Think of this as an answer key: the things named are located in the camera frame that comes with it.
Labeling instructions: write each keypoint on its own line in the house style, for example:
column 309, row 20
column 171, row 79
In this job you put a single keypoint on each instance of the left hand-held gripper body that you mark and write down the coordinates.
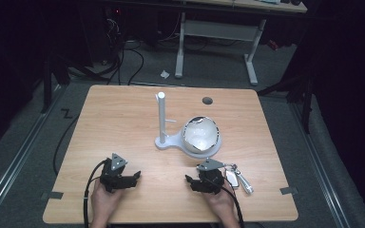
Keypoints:
column 114, row 177

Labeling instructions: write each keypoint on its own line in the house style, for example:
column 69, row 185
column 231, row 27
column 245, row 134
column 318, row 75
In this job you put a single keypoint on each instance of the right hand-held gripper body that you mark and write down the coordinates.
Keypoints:
column 210, row 179

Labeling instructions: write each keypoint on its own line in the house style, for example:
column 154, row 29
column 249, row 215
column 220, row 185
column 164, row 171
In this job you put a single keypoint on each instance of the key bunch with white fob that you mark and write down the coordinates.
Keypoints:
column 238, row 180

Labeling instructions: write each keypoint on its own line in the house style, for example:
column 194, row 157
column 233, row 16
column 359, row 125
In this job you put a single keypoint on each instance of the person's left hand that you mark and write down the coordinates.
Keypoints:
column 103, row 200

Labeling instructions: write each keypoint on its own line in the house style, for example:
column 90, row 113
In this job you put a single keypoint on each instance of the person's right hand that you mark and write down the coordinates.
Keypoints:
column 221, row 202

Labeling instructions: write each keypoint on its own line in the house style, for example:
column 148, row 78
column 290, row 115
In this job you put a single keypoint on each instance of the white bowl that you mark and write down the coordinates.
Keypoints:
column 200, row 135

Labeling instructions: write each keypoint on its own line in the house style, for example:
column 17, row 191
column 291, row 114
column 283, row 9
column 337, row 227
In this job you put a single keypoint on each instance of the white key stand with pole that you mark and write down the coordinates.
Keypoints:
column 162, row 123

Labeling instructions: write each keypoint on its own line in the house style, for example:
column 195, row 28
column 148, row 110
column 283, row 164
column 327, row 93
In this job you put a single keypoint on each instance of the grey tape piece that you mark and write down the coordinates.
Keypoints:
column 52, row 195
column 288, row 190

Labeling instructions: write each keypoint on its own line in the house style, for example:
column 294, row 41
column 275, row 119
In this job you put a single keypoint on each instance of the dark round table grommet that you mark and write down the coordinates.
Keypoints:
column 207, row 100

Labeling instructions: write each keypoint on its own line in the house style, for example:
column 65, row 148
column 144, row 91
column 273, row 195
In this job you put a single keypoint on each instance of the white paper scrap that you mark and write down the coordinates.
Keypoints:
column 164, row 74

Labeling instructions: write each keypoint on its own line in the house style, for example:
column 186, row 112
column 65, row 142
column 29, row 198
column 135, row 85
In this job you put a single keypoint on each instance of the black metal stand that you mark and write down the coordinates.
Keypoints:
column 304, row 95
column 49, row 82

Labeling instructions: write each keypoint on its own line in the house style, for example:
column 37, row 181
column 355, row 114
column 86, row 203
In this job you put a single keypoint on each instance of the small red object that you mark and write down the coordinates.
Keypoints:
column 272, row 44

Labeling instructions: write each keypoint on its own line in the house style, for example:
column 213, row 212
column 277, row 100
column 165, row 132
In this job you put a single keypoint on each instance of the dark computer case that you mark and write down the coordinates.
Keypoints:
column 104, row 28

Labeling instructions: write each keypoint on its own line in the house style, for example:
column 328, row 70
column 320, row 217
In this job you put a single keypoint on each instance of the desk with white legs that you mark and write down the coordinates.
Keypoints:
column 218, row 30

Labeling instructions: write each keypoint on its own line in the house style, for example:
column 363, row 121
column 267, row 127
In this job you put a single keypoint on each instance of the metal floor rail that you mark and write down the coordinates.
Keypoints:
column 19, row 152
column 320, row 164

